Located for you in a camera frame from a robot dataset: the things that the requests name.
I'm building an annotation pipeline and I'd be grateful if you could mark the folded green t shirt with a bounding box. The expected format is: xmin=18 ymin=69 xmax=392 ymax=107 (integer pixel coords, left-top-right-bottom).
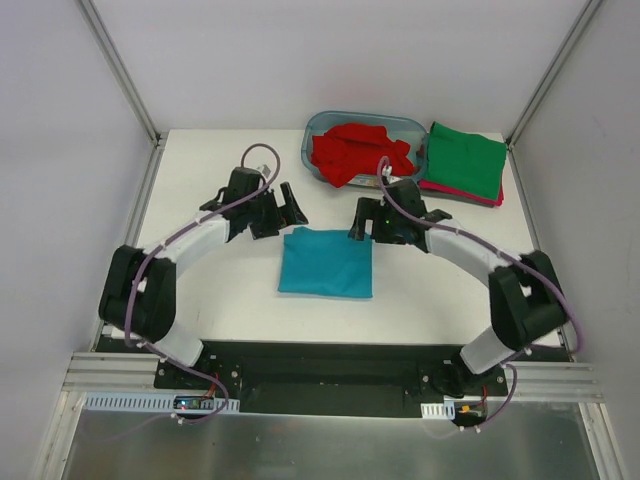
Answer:
xmin=420 ymin=121 xmax=508 ymax=200

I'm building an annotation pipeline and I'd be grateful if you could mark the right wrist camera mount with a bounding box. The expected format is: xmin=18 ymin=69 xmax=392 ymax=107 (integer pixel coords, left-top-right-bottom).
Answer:
xmin=381 ymin=166 xmax=400 ymax=185

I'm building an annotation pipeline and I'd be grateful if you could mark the left white cable duct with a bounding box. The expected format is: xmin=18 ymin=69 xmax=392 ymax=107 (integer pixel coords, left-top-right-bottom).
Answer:
xmin=84 ymin=392 xmax=240 ymax=416

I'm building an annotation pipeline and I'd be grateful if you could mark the white cable duct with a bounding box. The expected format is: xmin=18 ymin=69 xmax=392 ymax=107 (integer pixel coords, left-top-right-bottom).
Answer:
xmin=420 ymin=400 xmax=456 ymax=421
xmin=84 ymin=392 xmax=240 ymax=416

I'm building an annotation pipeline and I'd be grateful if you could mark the red t shirt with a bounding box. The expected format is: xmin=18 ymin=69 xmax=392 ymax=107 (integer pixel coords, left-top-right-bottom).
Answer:
xmin=311 ymin=123 xmax=416 ymax=188

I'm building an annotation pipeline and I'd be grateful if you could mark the teal t shirt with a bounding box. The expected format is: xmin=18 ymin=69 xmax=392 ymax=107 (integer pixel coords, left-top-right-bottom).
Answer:
xmin=278 ymin=227 xmax=373 ymax=300

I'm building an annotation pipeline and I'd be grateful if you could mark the right aluminium table rail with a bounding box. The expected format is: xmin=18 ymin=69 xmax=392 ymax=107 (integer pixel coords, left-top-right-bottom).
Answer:
xmin=507 ymin=146 xmax=575 ymax=356

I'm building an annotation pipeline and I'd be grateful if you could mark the aluminium table rail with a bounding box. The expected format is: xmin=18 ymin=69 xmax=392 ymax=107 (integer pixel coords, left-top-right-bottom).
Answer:
xmin=89 ymin=142 xmax=169 ymax=351
xmin=507 ymin=146 xmax=575 ymax=356

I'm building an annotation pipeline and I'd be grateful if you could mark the left aluminium frame post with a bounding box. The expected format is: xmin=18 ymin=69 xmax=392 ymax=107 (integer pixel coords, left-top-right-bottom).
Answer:
xmin=75 ymin=0 xmax=161 ymax=146

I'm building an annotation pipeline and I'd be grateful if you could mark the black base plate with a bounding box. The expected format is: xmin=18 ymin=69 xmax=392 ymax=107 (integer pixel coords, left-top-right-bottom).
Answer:
xmin=94 ymin=337 xmax=516 ymax=419

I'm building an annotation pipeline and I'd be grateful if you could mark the clear blue plastic bin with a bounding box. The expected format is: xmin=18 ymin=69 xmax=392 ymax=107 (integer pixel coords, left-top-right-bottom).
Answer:
xmin=301 ymin=111 xmax=428 ymax=188

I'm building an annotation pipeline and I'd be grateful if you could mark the left aluminium table rail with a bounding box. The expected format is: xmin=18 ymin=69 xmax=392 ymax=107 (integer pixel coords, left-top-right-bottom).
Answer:
xmin=89 ymin=142 xmax=169 ymax=351

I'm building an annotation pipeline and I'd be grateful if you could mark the right aluminium frame post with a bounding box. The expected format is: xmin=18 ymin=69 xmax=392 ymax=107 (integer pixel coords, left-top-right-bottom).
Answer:
xmin=506 ymin=0 xmax=606 ymax=150

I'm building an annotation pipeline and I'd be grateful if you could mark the aluminium frame post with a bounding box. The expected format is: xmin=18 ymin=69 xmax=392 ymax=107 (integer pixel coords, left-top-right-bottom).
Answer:
xmin=75 ymin=0 xmax=161 ymax=146
xmin=506 ymin=0 xmax=606 ymax=150

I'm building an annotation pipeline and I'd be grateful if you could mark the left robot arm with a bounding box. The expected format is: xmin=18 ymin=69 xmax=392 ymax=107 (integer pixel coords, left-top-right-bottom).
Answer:
xmin=98 ymin=167 xmax=308 ymax=389

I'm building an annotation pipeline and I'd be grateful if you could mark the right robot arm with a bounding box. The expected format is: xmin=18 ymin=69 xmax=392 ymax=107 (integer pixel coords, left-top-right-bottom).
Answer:
xmin=349 ymin=180 xmax=569 ymax=395

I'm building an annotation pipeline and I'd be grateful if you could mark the folded pink t shirt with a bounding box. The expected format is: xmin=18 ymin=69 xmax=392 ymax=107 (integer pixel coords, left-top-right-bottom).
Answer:
xmin=418 ymin=132 xmax=504 ymax=208

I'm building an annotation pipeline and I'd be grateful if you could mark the right white cable duct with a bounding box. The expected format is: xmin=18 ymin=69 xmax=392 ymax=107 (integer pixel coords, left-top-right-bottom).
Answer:
xmin=420 ymin=400 xmax=456 ymax=421

